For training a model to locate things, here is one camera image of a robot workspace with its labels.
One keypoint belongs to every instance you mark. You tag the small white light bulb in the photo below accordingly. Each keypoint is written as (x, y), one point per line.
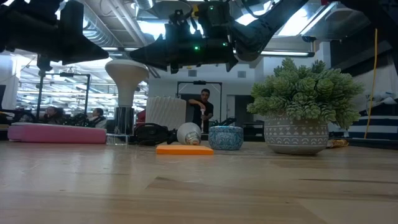
(188, 132)

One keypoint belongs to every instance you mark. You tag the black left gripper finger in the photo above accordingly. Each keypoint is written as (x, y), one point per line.
(84, 53)

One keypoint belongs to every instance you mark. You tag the grey wall vent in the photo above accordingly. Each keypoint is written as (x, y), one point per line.
(242, 74)
(192, 73)

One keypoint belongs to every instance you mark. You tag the green succulent in patterned pot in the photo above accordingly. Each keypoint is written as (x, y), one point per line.
(295, 133)

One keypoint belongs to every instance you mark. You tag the black ceiling camera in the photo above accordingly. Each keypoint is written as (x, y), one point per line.
(308, 39)

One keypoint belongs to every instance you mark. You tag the linear ceiling light fixture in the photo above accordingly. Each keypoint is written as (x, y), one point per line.
(286, 53)

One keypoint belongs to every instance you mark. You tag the person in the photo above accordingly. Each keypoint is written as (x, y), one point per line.
(53, 113)
(205, 109)
(99, 119)

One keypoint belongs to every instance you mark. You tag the blue patterned bowl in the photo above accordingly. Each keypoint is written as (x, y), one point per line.
(225, 138)

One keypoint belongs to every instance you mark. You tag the black background robot arm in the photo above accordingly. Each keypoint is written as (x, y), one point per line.
(228, 120)

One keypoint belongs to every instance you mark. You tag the bright ceiling light panel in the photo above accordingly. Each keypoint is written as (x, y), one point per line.
(298, 21)

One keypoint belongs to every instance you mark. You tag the white ribbed mug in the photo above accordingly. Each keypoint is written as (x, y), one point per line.
(166, 112)

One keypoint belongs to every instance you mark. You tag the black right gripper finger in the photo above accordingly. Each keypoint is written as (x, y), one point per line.
(152, 54)

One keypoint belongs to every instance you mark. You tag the black monitor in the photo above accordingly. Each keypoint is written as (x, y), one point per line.
(242, 109)

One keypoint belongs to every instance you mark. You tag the pink case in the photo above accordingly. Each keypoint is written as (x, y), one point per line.
(56, 133)

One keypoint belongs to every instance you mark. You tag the black background rig frame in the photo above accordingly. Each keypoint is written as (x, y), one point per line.
(88, 93)
(199, 82)

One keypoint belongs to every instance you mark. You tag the orange sticky note pad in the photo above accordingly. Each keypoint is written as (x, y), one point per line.
(183, 150)

